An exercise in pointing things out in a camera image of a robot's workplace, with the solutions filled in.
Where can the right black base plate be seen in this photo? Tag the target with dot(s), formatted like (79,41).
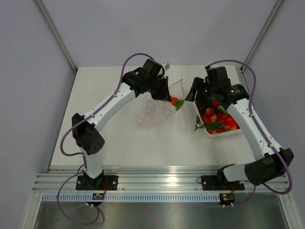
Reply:
(210,183)

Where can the right small circuit board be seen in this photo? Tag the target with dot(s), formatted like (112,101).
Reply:
(227,199)

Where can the small circuit board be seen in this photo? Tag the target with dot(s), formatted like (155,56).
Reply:
(98,196)
(227,199)

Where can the left small circuit board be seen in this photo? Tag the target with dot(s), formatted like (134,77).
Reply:
(98,196)

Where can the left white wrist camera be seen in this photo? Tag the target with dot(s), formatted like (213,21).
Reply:
(166,66)

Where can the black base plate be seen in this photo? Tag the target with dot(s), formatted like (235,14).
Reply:
(108,183)
(210,183)

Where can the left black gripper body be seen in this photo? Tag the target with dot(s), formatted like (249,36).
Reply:
(150,81)

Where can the left aluminium frame post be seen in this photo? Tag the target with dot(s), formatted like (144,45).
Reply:
(55,33)

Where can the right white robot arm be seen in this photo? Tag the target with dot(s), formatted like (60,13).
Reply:
(271,160)

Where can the aluminium frame post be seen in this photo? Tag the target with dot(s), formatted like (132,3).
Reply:
(266,27)
(55,33)

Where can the aluminium mounting rail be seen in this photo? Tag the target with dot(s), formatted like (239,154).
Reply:
(159,179)

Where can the right aluminium frame post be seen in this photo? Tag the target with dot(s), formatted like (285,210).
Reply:
(266,27)

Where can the clear pink zip top bag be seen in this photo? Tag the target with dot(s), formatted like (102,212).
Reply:
(159,111)

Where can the white plastic fruit basket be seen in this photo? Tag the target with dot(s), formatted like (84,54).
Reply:
(217,110)

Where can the white slotted cable duct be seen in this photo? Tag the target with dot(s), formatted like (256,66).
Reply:
(134,197)

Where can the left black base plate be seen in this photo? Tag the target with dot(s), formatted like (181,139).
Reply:
(108,183)

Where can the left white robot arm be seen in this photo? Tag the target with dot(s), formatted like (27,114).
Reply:
(87,127)

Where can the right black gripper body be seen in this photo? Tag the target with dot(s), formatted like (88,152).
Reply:
(206,92)

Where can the dark grape bunch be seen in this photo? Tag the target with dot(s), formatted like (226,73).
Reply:
(201,109)

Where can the red strawberry with leaves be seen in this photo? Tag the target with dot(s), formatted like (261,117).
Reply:
(177,103)

